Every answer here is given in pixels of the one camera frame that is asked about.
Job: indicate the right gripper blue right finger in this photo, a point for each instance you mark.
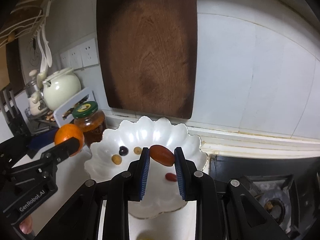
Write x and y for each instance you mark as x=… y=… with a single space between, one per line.
x=188 y=183

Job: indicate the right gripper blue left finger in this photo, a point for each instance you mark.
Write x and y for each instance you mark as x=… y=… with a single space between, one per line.
x=139 y=170

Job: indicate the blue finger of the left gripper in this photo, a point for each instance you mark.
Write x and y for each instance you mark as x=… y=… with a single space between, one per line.
x=59 y=153

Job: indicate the small yellow longan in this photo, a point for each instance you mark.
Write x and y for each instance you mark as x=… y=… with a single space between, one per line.
x=137 y=150
x=116 y=159

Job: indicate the dark purple grape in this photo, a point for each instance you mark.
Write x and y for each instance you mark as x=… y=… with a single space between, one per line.
x=123 y=151

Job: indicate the orange mandarin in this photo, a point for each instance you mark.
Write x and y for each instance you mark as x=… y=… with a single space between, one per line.
x=68 y=131

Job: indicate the green round fruit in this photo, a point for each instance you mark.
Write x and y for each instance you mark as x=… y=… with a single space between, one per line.
x=145 y=236

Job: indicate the person's left hand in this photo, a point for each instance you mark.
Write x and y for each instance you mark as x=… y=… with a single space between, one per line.
x=26 y=226

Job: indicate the red cherry tomato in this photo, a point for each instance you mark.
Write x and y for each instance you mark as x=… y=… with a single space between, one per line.
x=171 y=177

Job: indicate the white tray stand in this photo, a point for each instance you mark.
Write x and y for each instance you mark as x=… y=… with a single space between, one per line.
x=63 y=114

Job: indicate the small steel cream pot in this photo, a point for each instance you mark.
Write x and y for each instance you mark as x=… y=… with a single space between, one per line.
x=36 y=102

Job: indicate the amber jar green lid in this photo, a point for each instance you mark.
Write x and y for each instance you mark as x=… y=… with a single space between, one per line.
x=91 y=120

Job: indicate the black knife block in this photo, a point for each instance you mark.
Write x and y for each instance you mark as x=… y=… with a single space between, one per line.
x=12 y=114

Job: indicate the cream ceramic pot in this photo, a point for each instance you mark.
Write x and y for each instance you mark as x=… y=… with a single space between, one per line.
x=60 y=87

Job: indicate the black gas stove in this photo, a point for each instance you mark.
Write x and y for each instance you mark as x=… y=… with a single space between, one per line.
x=288 y=189

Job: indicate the white rice spoon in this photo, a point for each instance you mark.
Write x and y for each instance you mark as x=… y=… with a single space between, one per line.
x=46 y=47

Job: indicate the dark wooden cutting board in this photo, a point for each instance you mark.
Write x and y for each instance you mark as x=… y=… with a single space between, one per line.
x=148 y=55

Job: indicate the white wall socket strip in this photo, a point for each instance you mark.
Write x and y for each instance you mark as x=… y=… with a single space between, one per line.
x=81 y=56

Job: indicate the white wall rack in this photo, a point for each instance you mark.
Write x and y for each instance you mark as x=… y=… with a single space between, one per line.
x=27 y=17

